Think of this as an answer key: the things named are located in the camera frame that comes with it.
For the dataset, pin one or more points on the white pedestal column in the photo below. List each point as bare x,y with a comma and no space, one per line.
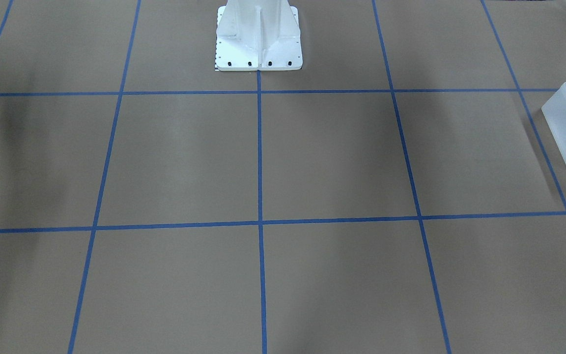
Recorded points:
258,35

